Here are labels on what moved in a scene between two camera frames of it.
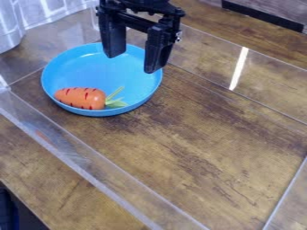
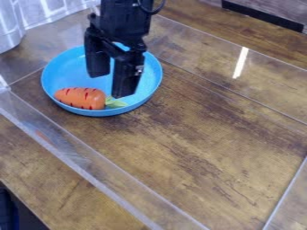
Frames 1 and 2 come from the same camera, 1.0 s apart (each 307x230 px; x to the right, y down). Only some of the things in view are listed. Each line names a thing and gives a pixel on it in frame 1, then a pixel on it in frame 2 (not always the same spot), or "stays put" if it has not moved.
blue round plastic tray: (81, 66) stays put
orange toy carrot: (88, 98) stays put
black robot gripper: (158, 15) → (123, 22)
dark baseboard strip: (262, 15) stays put
